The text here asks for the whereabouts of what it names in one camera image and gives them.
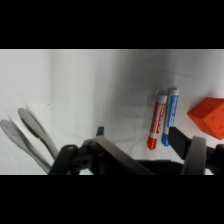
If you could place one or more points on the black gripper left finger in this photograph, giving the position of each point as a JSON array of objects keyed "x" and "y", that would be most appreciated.
[{"x": 110, "y": 155}]

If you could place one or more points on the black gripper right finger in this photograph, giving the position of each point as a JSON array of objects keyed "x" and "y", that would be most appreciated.
[{"x": 196, "y": 156}]

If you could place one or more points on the red marker pen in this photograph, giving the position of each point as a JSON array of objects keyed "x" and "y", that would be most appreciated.
[{"x": 157, "y": 123}]

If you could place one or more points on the blue marker pen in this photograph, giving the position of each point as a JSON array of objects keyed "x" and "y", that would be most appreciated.
[{"x": 172, "y": 110}]

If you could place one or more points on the orange cube block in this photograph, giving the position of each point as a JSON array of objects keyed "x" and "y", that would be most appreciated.
[{"x": 210, "y": 116}]

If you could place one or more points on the metal tongs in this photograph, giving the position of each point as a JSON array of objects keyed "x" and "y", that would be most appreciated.
[{"x": 33, "y": 126}]

